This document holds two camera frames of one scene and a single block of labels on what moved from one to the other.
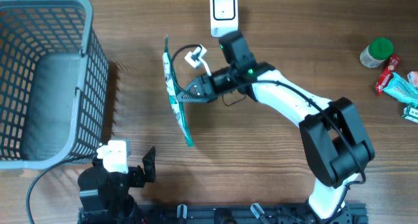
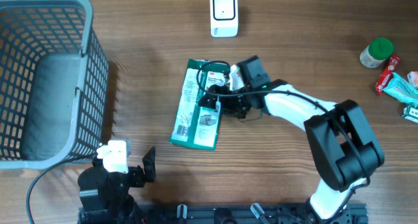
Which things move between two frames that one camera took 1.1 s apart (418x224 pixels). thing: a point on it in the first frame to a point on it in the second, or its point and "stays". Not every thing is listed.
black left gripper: x=138 y=179 stays
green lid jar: x=379 y=49 stays
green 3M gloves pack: x=174 y=95 to x=194 y=127
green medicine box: x=410 y=113 stays
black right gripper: x=206 y=91 to x=215 y=90
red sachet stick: x=391 y=66 stays
